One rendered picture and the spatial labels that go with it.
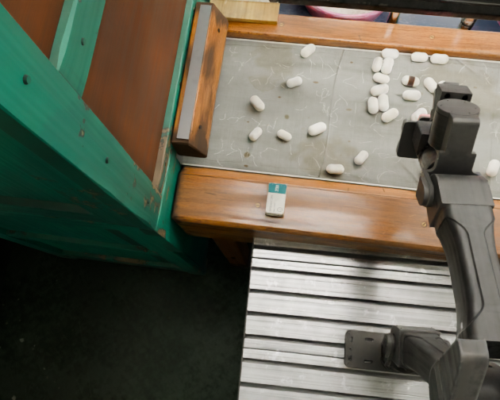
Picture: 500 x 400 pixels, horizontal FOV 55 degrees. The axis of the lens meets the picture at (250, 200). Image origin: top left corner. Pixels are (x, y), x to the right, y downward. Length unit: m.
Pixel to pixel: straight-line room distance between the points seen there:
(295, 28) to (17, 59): 0.74
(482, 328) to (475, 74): 0.66
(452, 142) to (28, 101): 0.52
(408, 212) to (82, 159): 0.62
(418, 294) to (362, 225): 0.20
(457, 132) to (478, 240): 0.15
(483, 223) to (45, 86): 0.52
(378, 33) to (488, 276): 0.63
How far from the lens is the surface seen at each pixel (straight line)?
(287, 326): 0.99
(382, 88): 1.04
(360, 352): 1.00
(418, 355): 0.79
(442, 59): 1.11
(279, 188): 0.91
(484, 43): 1.15
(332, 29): 1.09
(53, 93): 0.49
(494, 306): 0.61
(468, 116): 0.71
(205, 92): 0.94
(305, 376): 1.00
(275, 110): 1.02
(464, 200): 0.67
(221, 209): 0.93
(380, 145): 1.01
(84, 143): 0.55
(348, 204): 0.94
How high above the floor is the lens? 1.66
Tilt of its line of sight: 75 degrees down
